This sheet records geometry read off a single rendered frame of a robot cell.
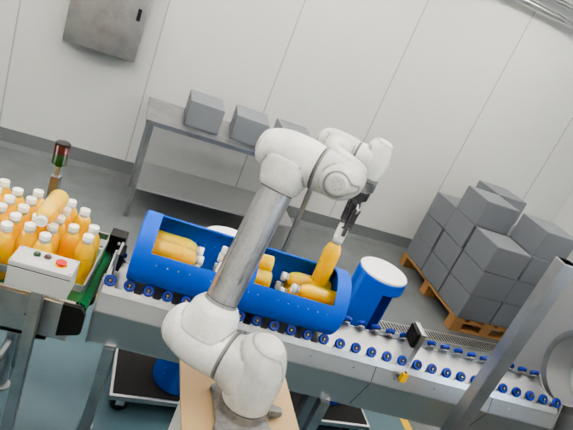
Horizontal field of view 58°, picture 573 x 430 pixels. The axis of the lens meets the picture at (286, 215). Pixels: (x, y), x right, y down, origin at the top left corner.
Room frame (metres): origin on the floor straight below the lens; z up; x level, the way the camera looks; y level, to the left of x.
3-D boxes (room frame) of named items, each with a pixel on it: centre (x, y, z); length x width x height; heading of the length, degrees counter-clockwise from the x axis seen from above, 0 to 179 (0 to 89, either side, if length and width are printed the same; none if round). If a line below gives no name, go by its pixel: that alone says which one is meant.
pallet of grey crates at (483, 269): (5.06, -1.98, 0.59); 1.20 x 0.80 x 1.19; 21
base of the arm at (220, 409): (1.24, -0.12, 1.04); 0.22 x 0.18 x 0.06; 111
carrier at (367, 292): (2.63, -0.62, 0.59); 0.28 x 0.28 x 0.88
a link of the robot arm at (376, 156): (1.96, -0.22, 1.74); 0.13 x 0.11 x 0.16; 77
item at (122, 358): (2.44, -0.15, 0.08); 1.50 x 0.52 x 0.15; 111
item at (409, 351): (2.07, -0.75, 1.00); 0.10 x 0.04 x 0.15; 13
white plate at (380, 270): (2.63, -0.62, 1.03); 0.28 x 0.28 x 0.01
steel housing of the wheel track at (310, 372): (2.00, -0.47, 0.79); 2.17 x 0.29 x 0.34; 103
